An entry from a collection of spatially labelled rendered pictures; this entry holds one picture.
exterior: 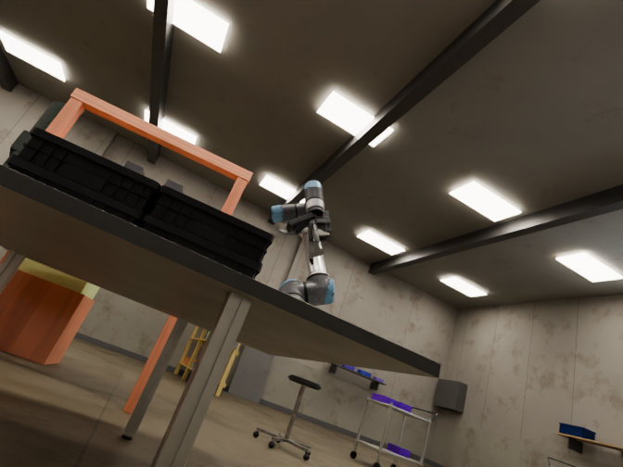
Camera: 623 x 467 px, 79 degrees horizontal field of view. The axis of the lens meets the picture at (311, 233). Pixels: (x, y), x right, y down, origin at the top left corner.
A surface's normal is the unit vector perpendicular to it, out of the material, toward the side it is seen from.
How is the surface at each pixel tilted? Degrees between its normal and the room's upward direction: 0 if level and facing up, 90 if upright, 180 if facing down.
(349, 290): 90
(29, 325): 90
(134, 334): 90
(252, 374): 83
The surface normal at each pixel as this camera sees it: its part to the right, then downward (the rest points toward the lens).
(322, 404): 0.40, -0.24
